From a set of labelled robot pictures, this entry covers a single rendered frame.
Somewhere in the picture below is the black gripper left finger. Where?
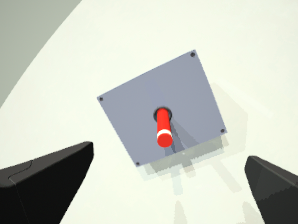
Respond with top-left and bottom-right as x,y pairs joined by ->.
0,141 -> 94,224

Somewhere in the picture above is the red peg with white band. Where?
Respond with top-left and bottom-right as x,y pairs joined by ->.
157,108 -> 173,148

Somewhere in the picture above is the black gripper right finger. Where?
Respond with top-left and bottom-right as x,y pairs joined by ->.
243,156 -> 298,224

